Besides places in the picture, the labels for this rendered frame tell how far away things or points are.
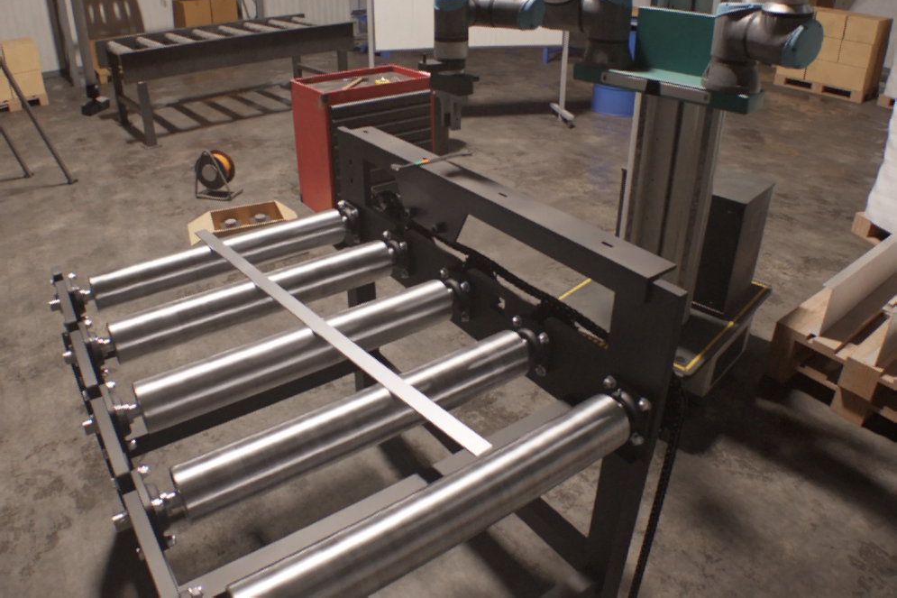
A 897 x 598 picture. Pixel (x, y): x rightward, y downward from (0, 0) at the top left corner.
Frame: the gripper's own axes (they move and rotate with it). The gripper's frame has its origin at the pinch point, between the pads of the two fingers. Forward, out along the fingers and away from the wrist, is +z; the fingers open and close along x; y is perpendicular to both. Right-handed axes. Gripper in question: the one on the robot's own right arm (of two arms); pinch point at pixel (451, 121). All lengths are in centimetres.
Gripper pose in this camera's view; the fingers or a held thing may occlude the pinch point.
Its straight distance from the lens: 180.0
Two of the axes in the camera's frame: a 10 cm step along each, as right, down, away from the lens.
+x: -5.9, -3.7, 7.2
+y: 8.1, -2.7, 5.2
